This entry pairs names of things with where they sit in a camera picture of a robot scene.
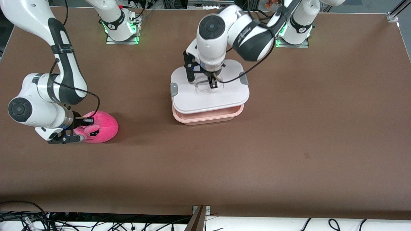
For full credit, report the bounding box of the white box lid with handle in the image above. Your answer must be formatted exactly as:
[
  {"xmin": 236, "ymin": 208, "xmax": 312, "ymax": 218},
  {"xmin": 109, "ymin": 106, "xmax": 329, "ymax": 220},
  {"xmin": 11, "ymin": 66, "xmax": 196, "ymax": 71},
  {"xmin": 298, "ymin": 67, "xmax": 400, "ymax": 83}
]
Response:
[{"xmin": 170, "ymin": 59, "xmax": 250, "ymax": 115}]

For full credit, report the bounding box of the pink plush toy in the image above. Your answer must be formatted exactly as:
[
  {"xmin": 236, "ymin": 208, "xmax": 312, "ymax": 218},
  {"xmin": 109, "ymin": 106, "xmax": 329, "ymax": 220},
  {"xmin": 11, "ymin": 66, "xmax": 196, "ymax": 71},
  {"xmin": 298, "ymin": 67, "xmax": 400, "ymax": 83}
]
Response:
[{"xmin": 73, "ymin": 111, "xmax": 119, "ymax": 144}]

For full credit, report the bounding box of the pale pink plastic box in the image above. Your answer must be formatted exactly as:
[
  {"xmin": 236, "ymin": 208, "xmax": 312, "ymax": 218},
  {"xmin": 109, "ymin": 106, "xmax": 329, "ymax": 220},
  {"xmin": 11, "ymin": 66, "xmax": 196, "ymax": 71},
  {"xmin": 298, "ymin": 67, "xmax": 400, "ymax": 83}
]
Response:
[{"xmin": 172, "ymin": 103, "xmax": 244, "ymax": 125}]

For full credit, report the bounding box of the grey metal device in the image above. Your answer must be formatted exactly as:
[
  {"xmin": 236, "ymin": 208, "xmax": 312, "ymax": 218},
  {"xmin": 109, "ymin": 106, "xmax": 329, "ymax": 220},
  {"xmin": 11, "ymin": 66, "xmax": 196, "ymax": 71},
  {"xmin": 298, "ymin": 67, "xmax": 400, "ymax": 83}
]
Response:
[{"xmin": 187, "ymin": 0, "xmax": 235, "ymax": 8}]

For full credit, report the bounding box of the black looped cable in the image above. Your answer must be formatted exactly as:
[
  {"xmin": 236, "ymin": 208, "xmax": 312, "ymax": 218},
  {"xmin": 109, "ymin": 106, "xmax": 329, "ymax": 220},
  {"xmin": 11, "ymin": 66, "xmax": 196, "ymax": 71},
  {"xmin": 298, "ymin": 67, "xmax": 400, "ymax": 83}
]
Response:
[{"xmin": 0, "ymin": 201, "xmax": 48, "ymax": 226}]

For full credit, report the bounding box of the aluminium frame post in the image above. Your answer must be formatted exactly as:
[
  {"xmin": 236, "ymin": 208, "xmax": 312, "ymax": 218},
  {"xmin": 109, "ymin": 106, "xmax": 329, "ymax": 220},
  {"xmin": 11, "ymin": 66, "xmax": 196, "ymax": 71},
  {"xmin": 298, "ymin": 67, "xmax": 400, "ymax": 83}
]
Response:
[{"xmin": 185, "ymin": 205, "xmax": 211, "ymax": 231}]

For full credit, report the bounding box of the silver aluminium frame profile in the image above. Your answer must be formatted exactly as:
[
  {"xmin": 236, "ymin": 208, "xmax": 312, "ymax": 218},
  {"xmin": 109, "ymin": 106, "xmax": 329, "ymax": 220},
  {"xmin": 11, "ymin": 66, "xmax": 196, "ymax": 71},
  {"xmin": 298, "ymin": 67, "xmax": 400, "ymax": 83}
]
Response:
[{"xmin": 387, "ymin": 0, "xmax": 411, "ymax": 23}]

